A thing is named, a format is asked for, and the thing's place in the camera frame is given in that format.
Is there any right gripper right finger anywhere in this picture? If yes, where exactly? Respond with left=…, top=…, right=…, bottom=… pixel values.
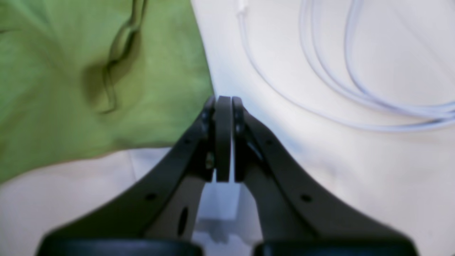
left=232, top=97, right=417, bottom=256

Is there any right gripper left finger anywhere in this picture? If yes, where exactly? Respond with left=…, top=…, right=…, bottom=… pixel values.
left=37, top=96, right=232, bottom=256

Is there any green t-shirt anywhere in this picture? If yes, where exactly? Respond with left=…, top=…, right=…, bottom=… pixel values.
left=0, top=0, right=213, bottom=183

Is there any white cable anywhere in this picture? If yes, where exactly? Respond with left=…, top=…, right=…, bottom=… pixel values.
left=235, top=0, right=455, bottom=133

